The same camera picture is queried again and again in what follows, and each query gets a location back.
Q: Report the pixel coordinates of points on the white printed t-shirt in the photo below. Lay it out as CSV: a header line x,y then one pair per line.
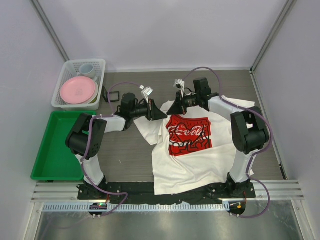
x,y
195,149

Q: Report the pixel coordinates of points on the green plastic tray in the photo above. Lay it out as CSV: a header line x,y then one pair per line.
x,y
54,161

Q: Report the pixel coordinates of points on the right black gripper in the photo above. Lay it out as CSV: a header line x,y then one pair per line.
x,y
177,107

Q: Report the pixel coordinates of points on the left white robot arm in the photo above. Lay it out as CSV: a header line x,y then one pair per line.
x,y
86,136

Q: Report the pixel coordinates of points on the black box with orange brooch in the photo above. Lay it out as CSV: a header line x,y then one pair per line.
x,y
112,97

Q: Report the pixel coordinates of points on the light blue cup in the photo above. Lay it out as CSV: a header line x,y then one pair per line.
x,y
87,70

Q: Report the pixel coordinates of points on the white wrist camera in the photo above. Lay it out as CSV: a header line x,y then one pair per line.
x,y
180,85
146,91

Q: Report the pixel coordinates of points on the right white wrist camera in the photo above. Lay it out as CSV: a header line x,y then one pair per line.
x,y
180,85

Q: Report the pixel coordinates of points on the white slotted cable duct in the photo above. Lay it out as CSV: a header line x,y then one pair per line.
x,y
97,207

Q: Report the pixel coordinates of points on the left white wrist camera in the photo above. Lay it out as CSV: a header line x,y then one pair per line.
x,y
146,91

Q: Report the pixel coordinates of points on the pink plate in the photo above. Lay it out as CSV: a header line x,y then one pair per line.
x,y
77,90

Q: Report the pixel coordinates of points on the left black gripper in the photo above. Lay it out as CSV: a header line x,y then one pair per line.
x,y
153,113

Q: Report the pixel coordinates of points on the white plastic basket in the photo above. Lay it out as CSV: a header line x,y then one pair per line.
x,y
69,70

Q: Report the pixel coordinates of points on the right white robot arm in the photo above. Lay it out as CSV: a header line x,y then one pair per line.
x,y
248,128

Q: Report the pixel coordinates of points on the yellow-green plate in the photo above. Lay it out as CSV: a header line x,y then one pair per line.
x,y
95,95

